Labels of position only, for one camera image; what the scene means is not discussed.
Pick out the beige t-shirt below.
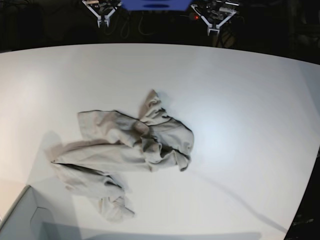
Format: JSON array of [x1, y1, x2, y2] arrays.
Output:
[[50, 90, 194, 223]]

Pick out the grey box at corner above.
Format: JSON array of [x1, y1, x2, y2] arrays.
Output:
[[0, 184, 83, 240]]

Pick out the black power strip red light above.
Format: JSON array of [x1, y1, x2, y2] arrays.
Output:
[[188, 12, 206, 21]]

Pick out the blue overhead mount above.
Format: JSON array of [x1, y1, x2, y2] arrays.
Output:
[[121, 0, 192, 11]]

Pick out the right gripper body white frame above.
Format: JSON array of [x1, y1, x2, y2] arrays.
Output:
[[82, 0, 118, 27]]

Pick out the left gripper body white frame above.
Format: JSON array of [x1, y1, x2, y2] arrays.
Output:
[[191, 0, 238, 35]]

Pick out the black cables behind table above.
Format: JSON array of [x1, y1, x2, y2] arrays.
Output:
[[104, 9, 161, 38]]

